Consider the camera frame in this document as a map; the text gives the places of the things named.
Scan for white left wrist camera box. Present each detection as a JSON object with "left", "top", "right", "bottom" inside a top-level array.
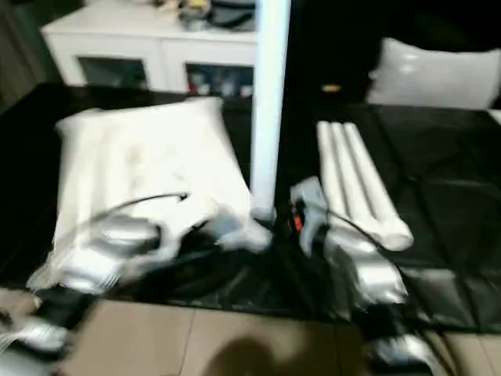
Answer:
[{"left": 155, "top": 215, "right": 208, "bottom": 263}]

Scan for white plastic table leg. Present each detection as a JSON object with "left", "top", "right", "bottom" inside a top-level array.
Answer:
[
  {"left": 249, "top": 0, "right": 293, "bottom": 226},
  {"left": 329, "top": 122, "right": 388, "bottom": 240},
  {"left": 344, "top": 124, "right": 414, "bottom": 251},
  {"left": 315, "top": 121, "right": 353, "bottom": 228}
]

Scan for colourful clutter bundle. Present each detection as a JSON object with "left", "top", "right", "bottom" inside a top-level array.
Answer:
[{"left": 160, "top": 0, "right": 212, "bottom": 28}]

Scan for white plastic table top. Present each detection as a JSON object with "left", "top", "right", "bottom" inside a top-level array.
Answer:
[{"left": 27, "top": 96, "right": 275, "bottom": 292}]

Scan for grey bag with black strap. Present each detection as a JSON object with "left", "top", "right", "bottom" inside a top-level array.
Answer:
[{"left": 207, "top": 0, "right": 259, "bottom": 28}]

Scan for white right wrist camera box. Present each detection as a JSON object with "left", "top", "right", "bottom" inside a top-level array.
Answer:
[{"left": 289, "top": 176, "right": 330, "bottom": 216}]

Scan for white sideboard cabinet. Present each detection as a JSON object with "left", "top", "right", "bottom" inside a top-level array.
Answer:
[{"left": 39, "top": 0, "right": 259, "bottom": 99}]

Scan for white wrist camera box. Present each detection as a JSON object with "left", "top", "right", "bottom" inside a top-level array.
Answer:
[
  {"left": 155, "top": 215, "right": 208, "bottom": 263},
  {"left": 289, "top": 176, "right": 330, "bottom": 216}
]

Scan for grey pillow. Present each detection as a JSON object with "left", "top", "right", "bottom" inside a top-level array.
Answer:
[{"left": 366, "top": 38, "right": 501, "bottom": 110}]

